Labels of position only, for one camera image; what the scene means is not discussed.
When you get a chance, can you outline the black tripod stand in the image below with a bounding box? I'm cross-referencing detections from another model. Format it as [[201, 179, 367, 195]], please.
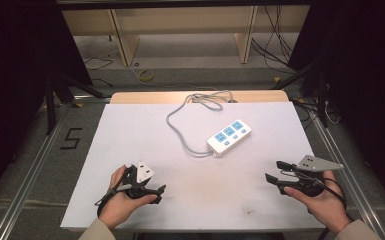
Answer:
[[272, 58, 330, 129], [44, 64, 105, 136]]

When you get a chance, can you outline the yellow cable coil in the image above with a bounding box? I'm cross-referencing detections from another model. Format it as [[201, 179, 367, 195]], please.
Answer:
[[137, 68, 155, 83]]

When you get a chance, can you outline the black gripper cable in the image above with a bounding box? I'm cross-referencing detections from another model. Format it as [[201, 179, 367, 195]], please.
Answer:
[[317, 177, 348, 240], [94, 165, 128, 218]]

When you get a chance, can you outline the dark curtain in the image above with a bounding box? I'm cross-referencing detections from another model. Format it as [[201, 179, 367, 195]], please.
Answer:
[[0, 0, 94, 211], [287, 0, 385, 204]]

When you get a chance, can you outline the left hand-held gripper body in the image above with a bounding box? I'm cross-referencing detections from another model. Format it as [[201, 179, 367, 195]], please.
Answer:
[[123, 160, 163, 200]]

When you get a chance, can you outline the wooden shelf unit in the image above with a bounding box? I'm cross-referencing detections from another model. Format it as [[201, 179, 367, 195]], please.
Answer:
[[61, 4, 312, 68]]

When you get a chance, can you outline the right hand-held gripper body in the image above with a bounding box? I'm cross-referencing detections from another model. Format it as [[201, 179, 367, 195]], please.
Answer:
[[278, 154, 345, 198]]

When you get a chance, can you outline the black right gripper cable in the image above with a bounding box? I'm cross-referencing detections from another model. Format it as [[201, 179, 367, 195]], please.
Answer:
[[317, 177, 348, 240]]

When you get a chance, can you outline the white table sheet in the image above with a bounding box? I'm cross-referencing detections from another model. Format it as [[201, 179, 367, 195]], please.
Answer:
[[60, 101, 326, 233]]

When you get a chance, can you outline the bundle of black floor cables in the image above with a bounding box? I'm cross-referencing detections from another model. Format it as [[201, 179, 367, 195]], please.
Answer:
[[250, 5, 297, 75]]

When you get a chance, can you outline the person's left hand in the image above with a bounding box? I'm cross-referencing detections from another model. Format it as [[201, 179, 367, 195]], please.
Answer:
[[98, 164, 158, 230]]

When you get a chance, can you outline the white power strip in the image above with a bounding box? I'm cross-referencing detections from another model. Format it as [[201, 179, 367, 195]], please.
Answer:
[[206, 118, 252, 159]]

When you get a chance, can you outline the thin black floor cable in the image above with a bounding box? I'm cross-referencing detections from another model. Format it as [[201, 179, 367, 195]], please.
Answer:
[[82, 55, 115, 88]]

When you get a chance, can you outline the aluminium floor rail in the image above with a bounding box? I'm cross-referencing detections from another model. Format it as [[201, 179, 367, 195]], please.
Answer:
[[0, 102, 72, 240], [308, 108, 383, 240]]

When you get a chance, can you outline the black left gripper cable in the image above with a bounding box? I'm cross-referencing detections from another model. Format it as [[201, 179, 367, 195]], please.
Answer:
[[94, 165, 128, 218]]

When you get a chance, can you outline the grey power strip cable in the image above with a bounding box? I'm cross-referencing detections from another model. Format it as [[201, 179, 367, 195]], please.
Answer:
[[165, 90, 235, 158]]

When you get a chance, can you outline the person's right hand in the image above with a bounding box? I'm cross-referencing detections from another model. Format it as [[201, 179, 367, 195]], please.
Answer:
[[283, 170, 346, 234]]

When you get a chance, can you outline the black tape floor marking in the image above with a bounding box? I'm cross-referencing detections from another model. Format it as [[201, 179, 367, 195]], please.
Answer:
[[59, 127, 84, 151]]

